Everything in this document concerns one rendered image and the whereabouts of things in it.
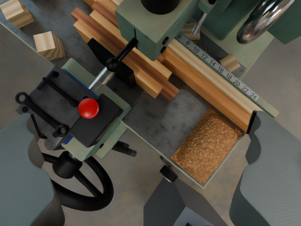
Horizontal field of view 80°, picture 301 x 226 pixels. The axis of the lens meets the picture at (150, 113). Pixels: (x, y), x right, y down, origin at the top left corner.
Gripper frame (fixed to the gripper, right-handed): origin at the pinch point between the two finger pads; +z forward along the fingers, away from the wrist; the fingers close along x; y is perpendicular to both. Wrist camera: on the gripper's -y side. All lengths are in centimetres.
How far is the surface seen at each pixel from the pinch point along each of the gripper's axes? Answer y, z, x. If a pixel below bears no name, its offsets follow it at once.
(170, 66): 5.7, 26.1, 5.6
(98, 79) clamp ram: 6.4, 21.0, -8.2
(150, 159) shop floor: 89, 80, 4
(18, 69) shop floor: 37, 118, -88
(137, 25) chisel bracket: -3.2, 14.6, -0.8
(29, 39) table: 1.5, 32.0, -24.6
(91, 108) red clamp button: 7.5, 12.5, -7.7
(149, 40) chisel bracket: -1.5, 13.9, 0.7
